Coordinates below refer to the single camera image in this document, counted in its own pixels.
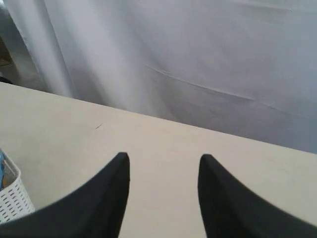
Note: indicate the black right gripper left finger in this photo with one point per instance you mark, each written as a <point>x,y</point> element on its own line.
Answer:
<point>94,210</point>

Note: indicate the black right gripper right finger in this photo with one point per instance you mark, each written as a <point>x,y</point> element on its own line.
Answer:
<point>231,210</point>

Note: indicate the blue snack packet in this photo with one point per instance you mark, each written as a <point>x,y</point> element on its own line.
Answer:
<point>3,180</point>

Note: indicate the white perforated plastic basket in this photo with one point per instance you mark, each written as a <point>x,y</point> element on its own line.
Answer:
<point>14,199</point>

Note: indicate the white curtain backdrop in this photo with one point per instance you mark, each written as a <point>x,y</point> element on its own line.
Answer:
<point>243,67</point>

